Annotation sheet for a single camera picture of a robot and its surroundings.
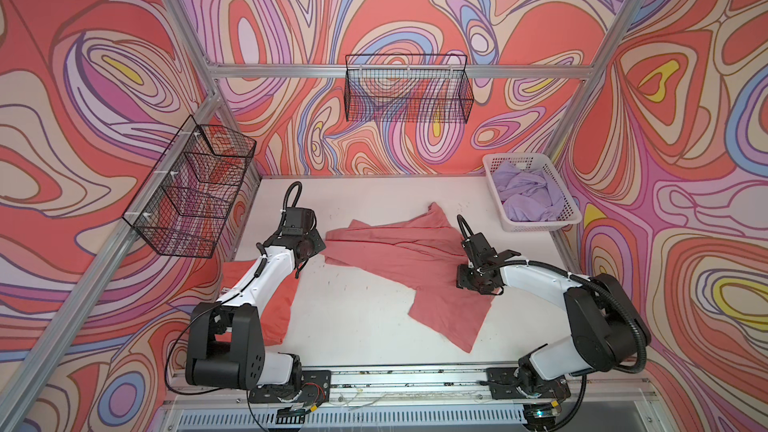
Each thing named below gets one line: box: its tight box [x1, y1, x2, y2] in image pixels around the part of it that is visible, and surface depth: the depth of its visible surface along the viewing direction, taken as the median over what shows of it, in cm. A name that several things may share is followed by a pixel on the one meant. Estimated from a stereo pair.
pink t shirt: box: [320, 202, 496, 354], surface depth 96 cm
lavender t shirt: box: [492, 162, 564, 222], surface depth 107 cm
